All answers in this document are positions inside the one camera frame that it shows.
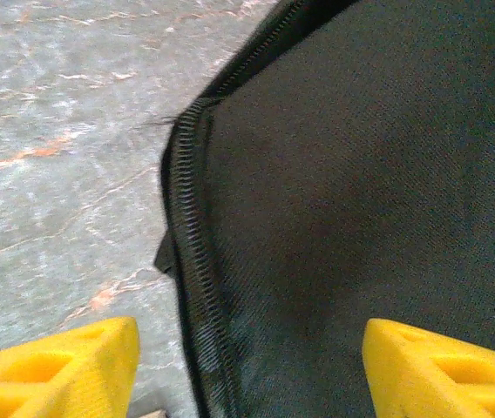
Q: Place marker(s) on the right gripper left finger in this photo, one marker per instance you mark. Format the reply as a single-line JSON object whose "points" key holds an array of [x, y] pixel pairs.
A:
{"points": [[56, 374]]}

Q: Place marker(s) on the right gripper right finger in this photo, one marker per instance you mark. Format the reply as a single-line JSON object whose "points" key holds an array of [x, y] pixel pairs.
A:
{"points": [[439, 379]]}

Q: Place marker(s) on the black backpack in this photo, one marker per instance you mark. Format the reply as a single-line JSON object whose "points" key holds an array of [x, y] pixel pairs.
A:
{"points": [[361, 196]]}

